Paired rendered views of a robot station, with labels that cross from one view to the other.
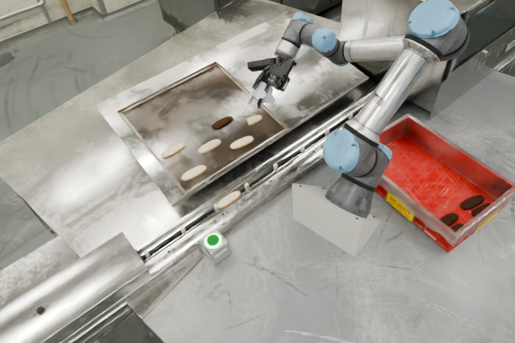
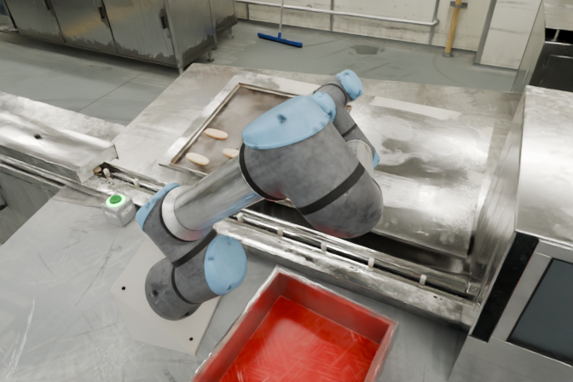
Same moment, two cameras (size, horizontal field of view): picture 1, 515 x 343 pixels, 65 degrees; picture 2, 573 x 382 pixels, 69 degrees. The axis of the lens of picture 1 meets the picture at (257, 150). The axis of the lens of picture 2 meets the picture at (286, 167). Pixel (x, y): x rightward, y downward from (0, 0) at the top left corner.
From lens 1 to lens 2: 1.21 m
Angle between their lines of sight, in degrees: 45
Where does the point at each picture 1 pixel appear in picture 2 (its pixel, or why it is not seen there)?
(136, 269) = (74, 165)
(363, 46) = not seen: hidden behind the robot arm
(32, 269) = (95, 129)
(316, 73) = (416, 194)
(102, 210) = (155, 135)
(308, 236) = not seen: hidden behind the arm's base
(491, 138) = not seen: outside the picture
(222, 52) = (372, 104)
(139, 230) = (139, 162)
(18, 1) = (416, 13)
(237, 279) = (93, 242)
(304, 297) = (73, 303)
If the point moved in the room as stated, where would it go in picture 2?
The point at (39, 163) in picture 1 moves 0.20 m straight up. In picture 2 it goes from (195, 88) to (188, 49)
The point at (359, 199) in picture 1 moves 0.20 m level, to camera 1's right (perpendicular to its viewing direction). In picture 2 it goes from (159, 285) to (189, 360)
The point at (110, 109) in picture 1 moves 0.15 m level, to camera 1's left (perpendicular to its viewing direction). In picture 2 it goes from (240, 78) to (227, 66)
